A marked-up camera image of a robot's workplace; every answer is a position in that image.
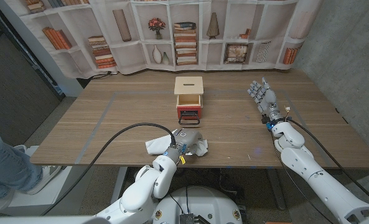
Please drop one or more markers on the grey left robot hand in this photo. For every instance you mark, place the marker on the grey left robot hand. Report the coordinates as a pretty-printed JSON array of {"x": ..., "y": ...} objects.
[{"x": 187, "y": 140}]

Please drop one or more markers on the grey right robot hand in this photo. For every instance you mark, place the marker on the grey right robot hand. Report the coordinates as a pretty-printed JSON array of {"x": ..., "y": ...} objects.
[{"x": 268, "y": 101}]

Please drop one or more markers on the white cloth napkin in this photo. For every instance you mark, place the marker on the white cloth napkin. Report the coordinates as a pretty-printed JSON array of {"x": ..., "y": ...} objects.
[{"x": 157, "y": 146}]

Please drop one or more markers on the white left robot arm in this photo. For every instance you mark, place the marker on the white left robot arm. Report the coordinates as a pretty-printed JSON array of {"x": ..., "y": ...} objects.
[{"x": 140, "y": 193}]

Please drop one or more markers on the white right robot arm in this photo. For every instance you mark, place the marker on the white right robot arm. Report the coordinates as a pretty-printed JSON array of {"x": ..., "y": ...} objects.
[{"x": 327, "y": 186}]

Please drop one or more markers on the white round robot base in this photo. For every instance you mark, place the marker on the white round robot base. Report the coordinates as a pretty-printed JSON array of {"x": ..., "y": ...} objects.
[{"x": 199, "y": 202}]

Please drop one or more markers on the light wooden slotted box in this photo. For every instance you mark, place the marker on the light wooden slotted box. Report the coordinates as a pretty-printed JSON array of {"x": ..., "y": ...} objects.
[{"x": 188, "y": 85}]

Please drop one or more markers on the grey table leg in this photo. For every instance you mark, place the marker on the grey table leg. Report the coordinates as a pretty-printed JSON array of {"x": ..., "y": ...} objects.
[
  {"x": 119, "y": 183},
  {"x": 277, "y": 189}
]

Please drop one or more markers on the printed bookshelf backdrop cloth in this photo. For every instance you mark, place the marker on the printed bookshelf backdrop cloth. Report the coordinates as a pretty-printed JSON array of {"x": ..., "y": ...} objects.
[{"x": 134, "y": 56}]

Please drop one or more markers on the person leg in blue jeans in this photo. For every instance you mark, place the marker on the person leg in blue jeans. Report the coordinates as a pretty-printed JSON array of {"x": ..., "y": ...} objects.
[{"x": 7, "y": 161}]

